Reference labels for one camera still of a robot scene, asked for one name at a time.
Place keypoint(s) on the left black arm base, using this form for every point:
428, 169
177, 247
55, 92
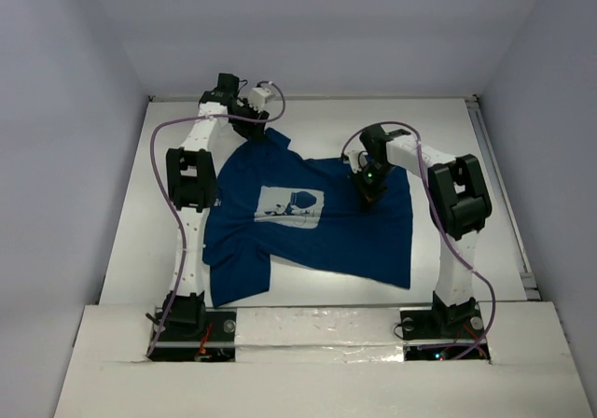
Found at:
209, 340

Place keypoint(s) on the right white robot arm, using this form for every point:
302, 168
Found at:
459, 206

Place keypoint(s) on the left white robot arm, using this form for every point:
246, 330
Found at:
190, 190

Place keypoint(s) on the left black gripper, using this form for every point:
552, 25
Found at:
254, 124

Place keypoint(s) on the aluminium rail at table edge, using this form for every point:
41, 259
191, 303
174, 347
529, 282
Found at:
527, 276

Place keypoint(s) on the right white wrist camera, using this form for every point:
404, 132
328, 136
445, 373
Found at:
357, 160

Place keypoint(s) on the blue mickey mouse t-shirt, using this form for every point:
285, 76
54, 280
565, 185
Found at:
271, 202

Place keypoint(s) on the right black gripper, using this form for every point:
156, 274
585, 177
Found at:
367, 196

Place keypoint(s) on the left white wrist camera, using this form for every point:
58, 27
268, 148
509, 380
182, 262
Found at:
258, 97

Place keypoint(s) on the silver foil tape strip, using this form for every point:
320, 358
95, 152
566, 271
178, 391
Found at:
330, 335

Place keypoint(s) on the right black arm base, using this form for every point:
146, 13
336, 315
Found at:
426, 339

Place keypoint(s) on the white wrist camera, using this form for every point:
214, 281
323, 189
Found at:
357, 160
258, 97

